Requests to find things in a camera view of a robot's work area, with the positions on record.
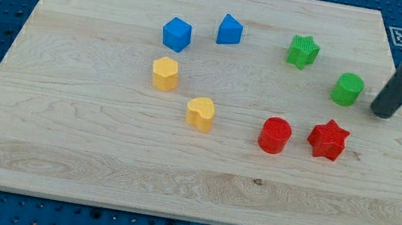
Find blue triangular prism block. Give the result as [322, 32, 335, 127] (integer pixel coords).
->
[216, 13, 244, 44]

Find yellow heart block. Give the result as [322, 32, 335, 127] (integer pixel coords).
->
[186, 97, 216, 133]

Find green star block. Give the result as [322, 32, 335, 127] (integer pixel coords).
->
[286, 35, 320, 69]

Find green cylinder block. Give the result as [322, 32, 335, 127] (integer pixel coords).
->
[330, 73, 365, 106]

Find red cylinder block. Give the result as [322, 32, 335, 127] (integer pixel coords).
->
[258, 117, 292, 154]

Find yellow hexagon block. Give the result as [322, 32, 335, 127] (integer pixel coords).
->
[152, 56, 179, 92]

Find red star block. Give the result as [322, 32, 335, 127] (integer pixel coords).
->
[307, 119, 350, 161]

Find blue cube block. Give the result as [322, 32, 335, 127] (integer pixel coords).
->
[162, 17, 192, 53]

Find wooden board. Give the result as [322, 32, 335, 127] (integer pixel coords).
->
[0, 0, 402, 225]

